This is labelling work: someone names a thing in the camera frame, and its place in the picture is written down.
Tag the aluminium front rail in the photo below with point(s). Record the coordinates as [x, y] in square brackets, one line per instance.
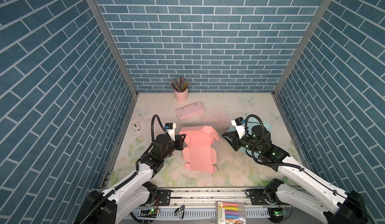
[210, 195]

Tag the pink pencil cup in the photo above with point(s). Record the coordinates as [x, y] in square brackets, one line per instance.
[181, 97]

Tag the pink paper box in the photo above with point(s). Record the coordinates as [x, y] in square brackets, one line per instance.
[199, 155]

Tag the small white pencil sharpener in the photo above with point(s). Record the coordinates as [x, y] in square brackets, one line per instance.
[136, 127]

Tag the bundle of coloured pencils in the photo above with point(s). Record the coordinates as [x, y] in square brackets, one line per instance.
[180, 84]

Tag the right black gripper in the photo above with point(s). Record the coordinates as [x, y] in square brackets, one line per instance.
[234, 143]

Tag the wrist white camera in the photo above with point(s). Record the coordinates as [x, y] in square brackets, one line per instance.
[239, 125]
[170, 130]

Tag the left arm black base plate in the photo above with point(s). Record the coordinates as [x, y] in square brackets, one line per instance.
[159, 198]

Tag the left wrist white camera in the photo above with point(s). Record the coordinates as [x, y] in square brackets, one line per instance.
[170, 130]

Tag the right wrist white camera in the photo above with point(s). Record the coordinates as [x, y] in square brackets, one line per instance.
[239, 125]

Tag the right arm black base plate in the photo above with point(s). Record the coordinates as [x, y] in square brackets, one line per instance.
[261, 196]

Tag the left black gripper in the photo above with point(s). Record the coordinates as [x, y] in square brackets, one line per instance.
[179, 141]

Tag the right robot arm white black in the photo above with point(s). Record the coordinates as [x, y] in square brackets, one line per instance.
[351, 207]

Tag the left small circuit board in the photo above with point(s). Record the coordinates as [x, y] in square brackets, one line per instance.
[148, 213]

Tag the black metal clip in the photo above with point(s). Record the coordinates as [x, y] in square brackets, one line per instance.
[180, 212]

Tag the light blue flat paper box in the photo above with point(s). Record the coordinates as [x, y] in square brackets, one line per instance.
[268, 126]

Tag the right small circuit board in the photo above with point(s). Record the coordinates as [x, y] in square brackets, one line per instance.
[276, 215]

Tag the pink pencil case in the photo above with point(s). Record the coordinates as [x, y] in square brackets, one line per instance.
[190, 110]

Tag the small circuit board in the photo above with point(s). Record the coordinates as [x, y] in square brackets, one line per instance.
[276, 215]
[148, 213]

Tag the pack of coloured markers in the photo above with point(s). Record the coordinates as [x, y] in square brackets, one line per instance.
[230, 213]

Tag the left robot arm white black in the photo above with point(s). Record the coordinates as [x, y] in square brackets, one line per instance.
[112, 205]

